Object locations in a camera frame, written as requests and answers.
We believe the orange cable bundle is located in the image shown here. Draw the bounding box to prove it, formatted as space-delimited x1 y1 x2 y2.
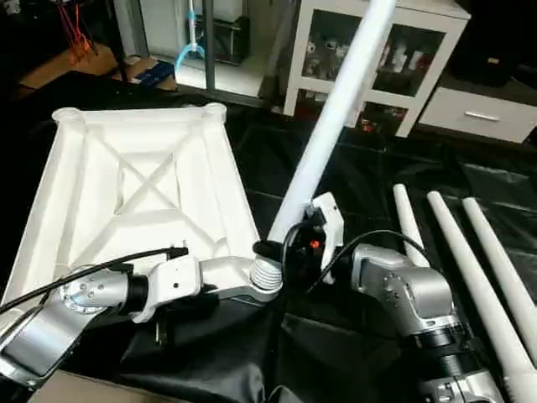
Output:
57 0 95 65

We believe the flat brown cardboard sheet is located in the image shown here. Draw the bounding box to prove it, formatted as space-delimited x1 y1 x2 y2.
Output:
17 42 119 90

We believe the white plastic table top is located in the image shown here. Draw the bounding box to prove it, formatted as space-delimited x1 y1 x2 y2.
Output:
0 102 287 338

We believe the brown cardboard box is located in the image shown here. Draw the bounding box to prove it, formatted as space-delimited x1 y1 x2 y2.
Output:
125 56 178 90

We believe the black metal pole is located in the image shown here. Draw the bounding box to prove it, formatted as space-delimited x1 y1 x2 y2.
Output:
201 0 218 94

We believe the white drawer unit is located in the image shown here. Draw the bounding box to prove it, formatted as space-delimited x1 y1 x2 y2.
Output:
418 84 537 144

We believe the blue plastic tool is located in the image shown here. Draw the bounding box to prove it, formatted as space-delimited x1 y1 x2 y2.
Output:
174 0 207 73

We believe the black work mat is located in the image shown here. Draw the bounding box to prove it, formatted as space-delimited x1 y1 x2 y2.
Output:
0 71 537 403

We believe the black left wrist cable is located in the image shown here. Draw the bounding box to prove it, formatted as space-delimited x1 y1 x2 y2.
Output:
0 244 190 317

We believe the white plastic table leg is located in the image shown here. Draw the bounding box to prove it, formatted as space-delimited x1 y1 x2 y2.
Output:
251 0 398 294
461 196 537 338
425 191 537 403
392 184 434 271

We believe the white glass-door cabinet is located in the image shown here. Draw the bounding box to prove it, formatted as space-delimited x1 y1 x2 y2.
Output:
283 0 472 140

